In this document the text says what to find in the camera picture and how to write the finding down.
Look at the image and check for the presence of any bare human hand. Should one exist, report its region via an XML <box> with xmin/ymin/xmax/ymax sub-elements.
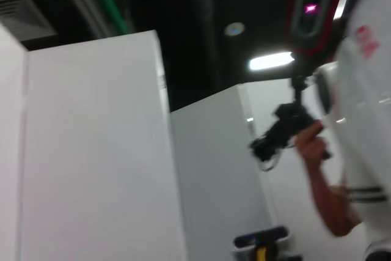
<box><xmin>294</xmin><ymin>121</ymin><xmax>327</xmax><ymax>164</ymax></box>

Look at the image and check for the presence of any black handheld camera rig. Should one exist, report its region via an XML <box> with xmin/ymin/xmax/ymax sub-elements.
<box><xmin>249</xmin><ymin>74</ymin><xmax>333</xmax><ymax>172</ymax></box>

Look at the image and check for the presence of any bare human forearm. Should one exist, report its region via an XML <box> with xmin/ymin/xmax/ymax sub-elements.
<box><xmin>301</xmin><ymin>153</ymin><xmax>366</xmax><ymax>238</ymax></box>

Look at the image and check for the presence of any rectangular ceiling light panel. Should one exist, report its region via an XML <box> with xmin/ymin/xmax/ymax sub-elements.
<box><xmin>248</xmin><ymin>51</ymin><xmax>296</xmax><ymax>72</ymax></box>

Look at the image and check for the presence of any white partition panel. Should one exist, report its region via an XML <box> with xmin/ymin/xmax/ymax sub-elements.
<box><xmin>0</xmin><ymin>24</ymin><xmax>188</xmax><ymax>261</ymax></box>
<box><xmin>169</xmin><ymin>79</ymin><xmax>349</xmax><ymax>261</ymax></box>

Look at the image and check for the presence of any red framed oval sensor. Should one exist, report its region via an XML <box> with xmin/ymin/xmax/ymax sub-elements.
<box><xmin>282</xmin><ymin>0</ymin><xmax>351</xmax><ymax>59</ymax></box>

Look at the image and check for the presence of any round ceiling spotlight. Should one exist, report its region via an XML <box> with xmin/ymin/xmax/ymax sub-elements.
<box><xmin>224</xmin><ymin>21</ymin><xmax>246</xmax><ymax>38</ymax></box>

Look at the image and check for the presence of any ceiling air vent grille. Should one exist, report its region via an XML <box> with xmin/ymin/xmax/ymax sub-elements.
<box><xmin>0</xmin><ymin>0</ymin><xmax>58</xmax><ymax>42</ymax></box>

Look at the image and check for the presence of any black bar camera device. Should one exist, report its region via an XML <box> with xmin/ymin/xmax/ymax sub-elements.
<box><xmin>232</xmin><ymin>226</ymin><xmax>304</xmax><ymax>261</ymax></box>

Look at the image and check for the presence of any grey ceiling duct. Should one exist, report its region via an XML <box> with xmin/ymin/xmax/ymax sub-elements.
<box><xmin>51</xmin><ymin>0</ymin><xmax>111</xmax><ymax>39</ymax></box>

